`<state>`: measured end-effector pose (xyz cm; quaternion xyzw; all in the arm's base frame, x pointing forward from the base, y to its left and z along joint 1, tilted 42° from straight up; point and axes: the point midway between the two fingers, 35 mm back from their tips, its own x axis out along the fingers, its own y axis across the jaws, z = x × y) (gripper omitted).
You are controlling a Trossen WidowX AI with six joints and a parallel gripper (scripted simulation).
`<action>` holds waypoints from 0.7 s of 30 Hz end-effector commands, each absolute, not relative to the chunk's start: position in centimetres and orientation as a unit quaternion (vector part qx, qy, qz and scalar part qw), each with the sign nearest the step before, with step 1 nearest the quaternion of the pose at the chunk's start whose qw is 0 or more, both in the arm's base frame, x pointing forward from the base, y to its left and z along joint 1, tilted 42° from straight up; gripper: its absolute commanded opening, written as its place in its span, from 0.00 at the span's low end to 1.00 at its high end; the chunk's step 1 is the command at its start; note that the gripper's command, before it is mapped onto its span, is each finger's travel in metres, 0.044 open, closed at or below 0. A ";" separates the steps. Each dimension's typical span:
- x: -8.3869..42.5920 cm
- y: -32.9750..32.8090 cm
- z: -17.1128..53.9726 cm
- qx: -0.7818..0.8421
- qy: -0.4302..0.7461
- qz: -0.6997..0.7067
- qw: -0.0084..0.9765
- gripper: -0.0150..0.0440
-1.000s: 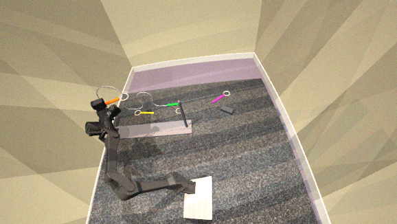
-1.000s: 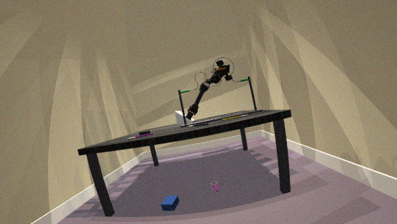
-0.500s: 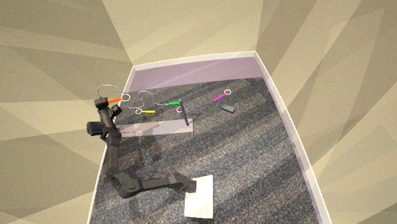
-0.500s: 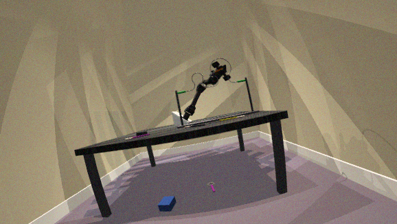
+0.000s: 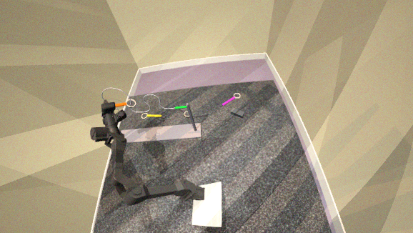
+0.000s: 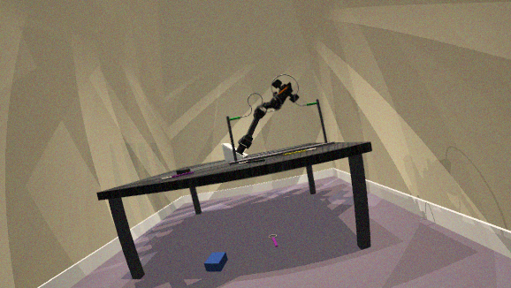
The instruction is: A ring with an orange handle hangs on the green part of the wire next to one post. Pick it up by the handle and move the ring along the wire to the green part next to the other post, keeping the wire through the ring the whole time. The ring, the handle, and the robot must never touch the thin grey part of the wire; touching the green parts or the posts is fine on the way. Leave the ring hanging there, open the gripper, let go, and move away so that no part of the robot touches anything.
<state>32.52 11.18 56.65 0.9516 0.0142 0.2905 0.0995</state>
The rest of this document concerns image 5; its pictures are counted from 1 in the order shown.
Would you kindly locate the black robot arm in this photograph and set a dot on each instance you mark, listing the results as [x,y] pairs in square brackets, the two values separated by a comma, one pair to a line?
[137,193]

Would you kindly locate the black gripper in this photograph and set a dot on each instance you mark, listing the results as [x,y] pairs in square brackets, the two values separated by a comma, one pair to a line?
[107,110]

